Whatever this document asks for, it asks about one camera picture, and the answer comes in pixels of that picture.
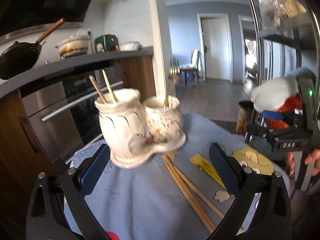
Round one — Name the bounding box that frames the yellow tulip pick yellow handle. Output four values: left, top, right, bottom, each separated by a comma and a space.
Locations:
190, 154, 225, 189

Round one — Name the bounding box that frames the bamboo chopstick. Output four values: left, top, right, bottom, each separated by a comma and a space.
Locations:
102, 69, 118, 104
89, 75, 108, 104
172, 164, 245, 235
163, 155, 216, 233

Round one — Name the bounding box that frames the grey kitchen countertop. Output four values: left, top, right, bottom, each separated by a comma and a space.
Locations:
1, 46, 154, 97

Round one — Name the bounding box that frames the green kitchen appliance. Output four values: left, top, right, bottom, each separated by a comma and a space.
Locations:
94, 33, 119, 53

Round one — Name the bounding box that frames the right hand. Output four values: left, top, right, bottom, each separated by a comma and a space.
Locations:
286, 149, 320, 177

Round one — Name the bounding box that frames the blue cartoon tablecloth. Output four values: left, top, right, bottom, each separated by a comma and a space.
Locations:
63, 112, 291, 240

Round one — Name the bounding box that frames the rusty metal can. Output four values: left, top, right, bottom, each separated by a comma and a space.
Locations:
235, 101, 253, 135

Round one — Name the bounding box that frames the white porcelain double utensil holder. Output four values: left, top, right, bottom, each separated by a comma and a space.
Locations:
94, 88, 186, 168

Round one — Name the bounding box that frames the stainless steel oven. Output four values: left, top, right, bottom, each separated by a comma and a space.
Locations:
19, 64, 123, 163

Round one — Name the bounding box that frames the bamboo chopstick in holder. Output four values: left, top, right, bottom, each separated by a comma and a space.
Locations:
102, 69, 118, 104

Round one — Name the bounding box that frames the wooden chair with cloth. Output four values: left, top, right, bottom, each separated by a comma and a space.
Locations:
180, 49, 201, 86

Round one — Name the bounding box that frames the wooden cabinet door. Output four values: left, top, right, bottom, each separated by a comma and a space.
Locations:
119, 56, 156, 102

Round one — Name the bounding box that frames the white stained clay pot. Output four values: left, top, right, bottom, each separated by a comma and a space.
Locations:
55, 35, 91, 59

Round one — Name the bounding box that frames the white door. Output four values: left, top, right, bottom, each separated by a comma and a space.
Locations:
201, 17, 231, 80

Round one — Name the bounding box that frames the white bowl on counter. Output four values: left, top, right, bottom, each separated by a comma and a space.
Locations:
119, 41, 142, 51

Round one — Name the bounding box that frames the black wok wooden handle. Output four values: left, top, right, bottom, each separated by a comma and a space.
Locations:
1, 18, 65, 80

